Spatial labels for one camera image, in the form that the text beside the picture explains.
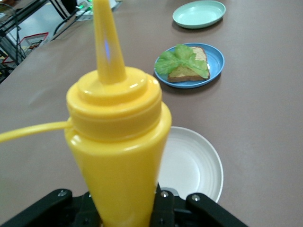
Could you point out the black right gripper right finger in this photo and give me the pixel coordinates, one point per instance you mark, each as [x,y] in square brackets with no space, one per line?
[201,212]

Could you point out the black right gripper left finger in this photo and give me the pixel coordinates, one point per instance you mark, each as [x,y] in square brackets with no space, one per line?
[47,210]

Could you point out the yellow mustard squeeze bottle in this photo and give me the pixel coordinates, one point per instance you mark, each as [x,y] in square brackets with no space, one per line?
[118,165]

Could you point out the green lettuce leaf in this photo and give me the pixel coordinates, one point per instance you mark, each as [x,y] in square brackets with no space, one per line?
[184,61]

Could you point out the beige plate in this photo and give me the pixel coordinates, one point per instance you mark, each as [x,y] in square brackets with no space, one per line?
[189,165]

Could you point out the blue plate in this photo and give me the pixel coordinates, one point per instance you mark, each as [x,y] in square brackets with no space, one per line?
[215,61]

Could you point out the mint green plate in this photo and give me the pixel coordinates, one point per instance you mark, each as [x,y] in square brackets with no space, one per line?
[198,14]

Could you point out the red bordered white sign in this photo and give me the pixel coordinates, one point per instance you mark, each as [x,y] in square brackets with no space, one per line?
[35,41]

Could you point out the black metal frame bar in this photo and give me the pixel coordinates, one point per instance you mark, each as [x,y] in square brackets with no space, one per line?
[26,11]

